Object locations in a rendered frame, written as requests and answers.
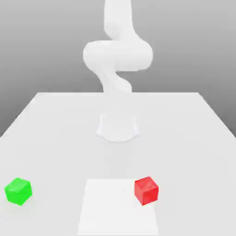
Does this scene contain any small red cube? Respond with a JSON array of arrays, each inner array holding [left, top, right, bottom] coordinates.
[[134, 176, 159, 207]]

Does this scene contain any small green cube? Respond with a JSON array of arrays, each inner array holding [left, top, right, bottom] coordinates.
[[4, 177, 33, 207]]

